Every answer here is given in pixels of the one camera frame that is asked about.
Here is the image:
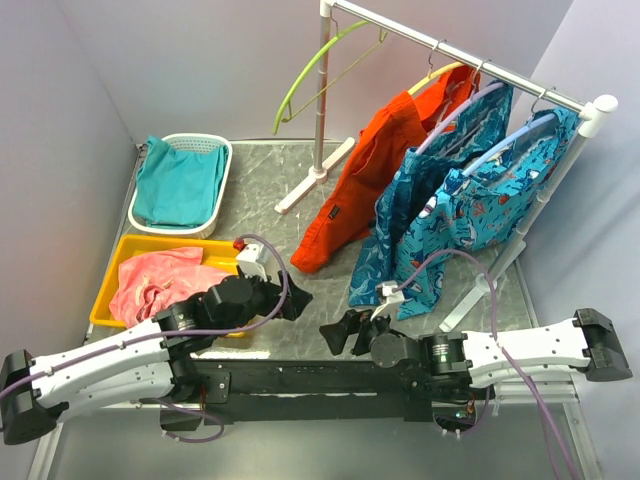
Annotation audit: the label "green hanger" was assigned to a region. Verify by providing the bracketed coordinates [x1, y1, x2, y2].
[271, 20, 388, 135]

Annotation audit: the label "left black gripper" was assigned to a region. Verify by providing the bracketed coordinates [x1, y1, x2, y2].
[215, 265, 312, 337]

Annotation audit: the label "pink patterned shorts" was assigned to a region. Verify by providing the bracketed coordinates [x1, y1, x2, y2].
[109, 247, 230, 328]

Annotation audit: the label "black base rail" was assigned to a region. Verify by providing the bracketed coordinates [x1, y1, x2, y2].
[165, 359, 495, 425]

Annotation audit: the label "dark blue shark shorts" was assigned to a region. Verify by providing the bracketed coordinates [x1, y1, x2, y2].
[348, 85, 513, 307]

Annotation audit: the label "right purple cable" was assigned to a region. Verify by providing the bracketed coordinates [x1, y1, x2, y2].
[397, 248, 576, 480]

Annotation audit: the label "turquoise shark shorts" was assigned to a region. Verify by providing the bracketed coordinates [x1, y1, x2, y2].
[393, 108, 580, 320]

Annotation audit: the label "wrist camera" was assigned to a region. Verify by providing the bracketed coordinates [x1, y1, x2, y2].
[233, 240, 272, 281]
[371, 281, 405, 321]

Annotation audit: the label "orange shorts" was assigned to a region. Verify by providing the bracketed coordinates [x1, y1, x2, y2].
[291, 66, 481, 274]

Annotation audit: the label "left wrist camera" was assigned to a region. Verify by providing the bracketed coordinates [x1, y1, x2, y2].
[233, 240, 272, 281]

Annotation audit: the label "teal folded shorts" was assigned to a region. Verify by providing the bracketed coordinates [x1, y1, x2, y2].
[132, 135, 229, 229]

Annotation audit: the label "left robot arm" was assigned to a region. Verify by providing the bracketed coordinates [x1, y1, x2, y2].
[1, 273, 313, 445]

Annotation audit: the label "yellow plastic tray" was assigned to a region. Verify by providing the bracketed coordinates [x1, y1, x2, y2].
[89, 234, 237, 328]

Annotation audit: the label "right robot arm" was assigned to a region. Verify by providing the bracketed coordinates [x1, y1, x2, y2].
[319, 308, 632, 399]

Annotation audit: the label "light blue hanger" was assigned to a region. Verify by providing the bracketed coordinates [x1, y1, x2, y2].
[462, 86, 555, 177]

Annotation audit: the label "silver clothes rack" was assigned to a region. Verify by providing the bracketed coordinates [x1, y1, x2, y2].
[274, 0, 620, 331]

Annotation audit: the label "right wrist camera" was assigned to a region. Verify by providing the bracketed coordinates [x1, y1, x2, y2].
[371, 281, 405, 321]

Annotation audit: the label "white perforated basket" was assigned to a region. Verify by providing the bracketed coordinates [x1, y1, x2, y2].
[127, 132, 234, 237]

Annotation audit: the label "yellow hanger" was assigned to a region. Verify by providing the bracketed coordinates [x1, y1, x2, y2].
[407, 38, 463, 97]

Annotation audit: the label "purple hanger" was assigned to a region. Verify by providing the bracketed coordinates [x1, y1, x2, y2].
[415, 67, 506, 154]

